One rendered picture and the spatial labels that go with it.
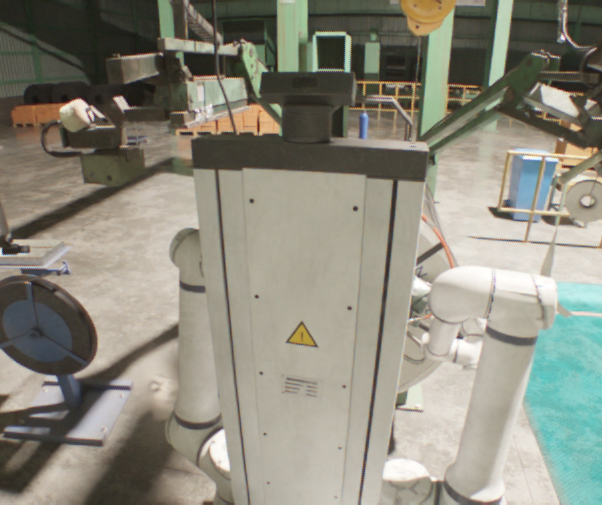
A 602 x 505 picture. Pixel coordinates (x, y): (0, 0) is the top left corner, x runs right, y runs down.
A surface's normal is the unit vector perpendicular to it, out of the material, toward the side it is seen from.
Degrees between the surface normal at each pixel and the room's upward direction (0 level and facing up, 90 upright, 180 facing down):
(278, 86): 61
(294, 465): 90
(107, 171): 89
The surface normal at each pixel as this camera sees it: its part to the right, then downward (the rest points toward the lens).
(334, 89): -0.21, -0.08
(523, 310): -0.33, 0.16
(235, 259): -0.23, 0.40
